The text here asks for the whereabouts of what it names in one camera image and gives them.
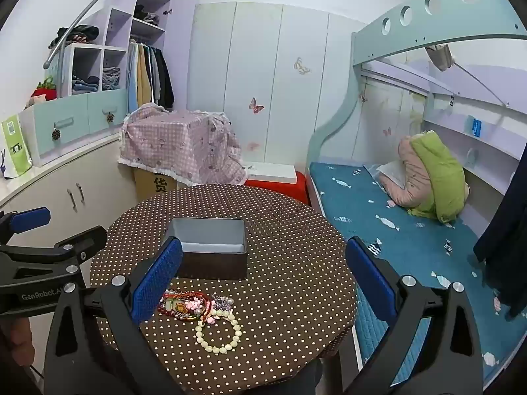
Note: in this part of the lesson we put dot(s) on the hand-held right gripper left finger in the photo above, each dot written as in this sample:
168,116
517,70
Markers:
162,275

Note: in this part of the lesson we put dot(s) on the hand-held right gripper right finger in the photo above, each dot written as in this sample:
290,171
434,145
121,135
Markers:
368,279

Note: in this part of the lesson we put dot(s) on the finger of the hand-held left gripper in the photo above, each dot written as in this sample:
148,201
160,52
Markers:
61,253
31,219

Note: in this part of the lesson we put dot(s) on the rectangular metal tin box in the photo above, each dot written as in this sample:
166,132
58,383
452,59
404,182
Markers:
214,265

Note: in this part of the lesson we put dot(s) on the person's left hand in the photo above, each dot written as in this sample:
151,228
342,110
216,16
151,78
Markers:
16,335

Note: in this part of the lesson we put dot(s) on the blue patterned bed sheet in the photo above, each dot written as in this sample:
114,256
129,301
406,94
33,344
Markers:
370,214

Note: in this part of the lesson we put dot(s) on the green paper bag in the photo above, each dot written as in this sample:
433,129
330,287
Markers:
14,148

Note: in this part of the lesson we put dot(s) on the white cabinet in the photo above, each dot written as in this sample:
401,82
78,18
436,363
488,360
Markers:
94,173

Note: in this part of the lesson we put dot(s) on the round polka dot table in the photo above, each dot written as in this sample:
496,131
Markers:
288,263

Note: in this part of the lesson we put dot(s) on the brown cardboard box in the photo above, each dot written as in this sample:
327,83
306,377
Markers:
150,185

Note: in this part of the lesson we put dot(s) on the white pillow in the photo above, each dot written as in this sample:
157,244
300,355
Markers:
389,170

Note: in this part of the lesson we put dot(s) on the light green drawer unit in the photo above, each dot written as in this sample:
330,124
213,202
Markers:
78,115

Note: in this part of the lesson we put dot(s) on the red box white lid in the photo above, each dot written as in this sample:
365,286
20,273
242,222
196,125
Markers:
284,191

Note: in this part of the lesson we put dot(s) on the red and green toy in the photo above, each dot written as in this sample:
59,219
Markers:
44,90

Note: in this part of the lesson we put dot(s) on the pink checked cloth cover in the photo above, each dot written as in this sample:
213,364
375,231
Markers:
173,144

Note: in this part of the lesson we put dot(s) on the folded blue jeans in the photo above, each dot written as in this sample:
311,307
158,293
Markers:
84,84

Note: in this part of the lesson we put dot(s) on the dark hanging garment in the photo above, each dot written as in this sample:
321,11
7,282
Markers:
506,234

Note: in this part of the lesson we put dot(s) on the white flat box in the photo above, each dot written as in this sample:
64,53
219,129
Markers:
271,170

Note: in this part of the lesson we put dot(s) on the folded grey jeans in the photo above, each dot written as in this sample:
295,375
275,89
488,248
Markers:
110,78

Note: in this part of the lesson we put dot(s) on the row of hanging clothes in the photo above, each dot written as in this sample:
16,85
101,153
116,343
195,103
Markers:
144,74

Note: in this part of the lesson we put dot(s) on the small blue box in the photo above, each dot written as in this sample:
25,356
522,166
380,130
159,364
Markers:
477,127

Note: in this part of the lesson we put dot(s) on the dark clothes pile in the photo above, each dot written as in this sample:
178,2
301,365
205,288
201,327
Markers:
78,35

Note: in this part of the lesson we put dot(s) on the pink butterfly sticker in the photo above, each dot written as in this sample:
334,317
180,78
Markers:
256,105

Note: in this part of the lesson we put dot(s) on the white cubby shelf unit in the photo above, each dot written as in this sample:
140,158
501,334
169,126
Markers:
119,20

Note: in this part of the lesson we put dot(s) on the white butterfly sticker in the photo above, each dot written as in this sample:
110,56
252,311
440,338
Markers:
302,66

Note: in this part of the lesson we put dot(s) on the curved metal handrail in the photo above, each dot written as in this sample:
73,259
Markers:
94,2

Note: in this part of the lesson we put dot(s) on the grey hanging cloth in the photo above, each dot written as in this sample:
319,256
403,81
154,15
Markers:
439,57

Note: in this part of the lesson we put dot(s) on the dark folded clothes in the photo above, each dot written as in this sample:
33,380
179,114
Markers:
146,15

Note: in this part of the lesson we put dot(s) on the white wardrobe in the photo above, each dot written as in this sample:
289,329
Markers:
263,49

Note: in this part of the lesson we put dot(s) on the light green bunk bed frame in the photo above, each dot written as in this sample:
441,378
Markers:
411,28

